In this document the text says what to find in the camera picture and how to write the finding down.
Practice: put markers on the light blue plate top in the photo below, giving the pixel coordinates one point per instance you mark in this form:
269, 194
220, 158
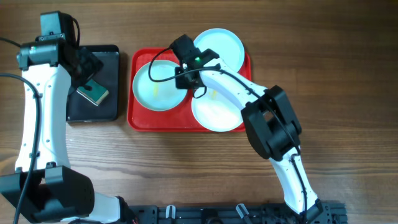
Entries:
225, 43

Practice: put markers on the red plastic tray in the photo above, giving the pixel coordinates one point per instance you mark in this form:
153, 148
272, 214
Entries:
178, 119

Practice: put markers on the black rectangular tray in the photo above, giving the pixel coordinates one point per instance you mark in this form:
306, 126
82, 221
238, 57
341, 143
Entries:
81, 109

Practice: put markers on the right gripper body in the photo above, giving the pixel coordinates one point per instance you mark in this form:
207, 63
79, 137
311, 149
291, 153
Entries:
183, 83

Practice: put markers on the green and yellow sponge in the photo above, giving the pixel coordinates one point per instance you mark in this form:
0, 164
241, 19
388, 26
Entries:
94, 92

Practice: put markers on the white plate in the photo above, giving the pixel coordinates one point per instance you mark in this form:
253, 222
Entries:
215, 112

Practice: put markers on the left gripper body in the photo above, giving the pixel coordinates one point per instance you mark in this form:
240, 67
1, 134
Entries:
84, 72

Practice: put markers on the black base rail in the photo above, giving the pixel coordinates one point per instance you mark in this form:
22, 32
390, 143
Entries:
326, 212

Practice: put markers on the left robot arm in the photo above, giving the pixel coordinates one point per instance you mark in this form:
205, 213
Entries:
44, 188

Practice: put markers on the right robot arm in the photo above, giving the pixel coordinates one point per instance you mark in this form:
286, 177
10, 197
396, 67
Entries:
271, 125

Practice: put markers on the light blue plate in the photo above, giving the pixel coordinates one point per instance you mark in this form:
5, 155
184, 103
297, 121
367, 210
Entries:
225, 43
157, 96

